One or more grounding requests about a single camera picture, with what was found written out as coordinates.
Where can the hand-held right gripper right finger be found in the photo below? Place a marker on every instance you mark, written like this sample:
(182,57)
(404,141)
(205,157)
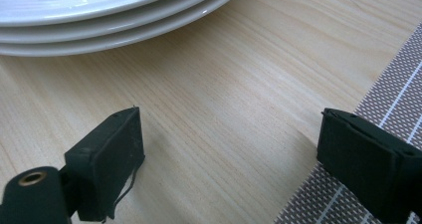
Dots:
(365,157)

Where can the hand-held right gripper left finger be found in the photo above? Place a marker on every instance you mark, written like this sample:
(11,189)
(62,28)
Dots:
(106,164)

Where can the white ceramic plate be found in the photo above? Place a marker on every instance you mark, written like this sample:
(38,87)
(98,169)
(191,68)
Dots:
(66,46)
(66,31)
(66,1)

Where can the grey striped placemat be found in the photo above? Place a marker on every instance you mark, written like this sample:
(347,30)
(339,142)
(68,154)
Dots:
(391,94)

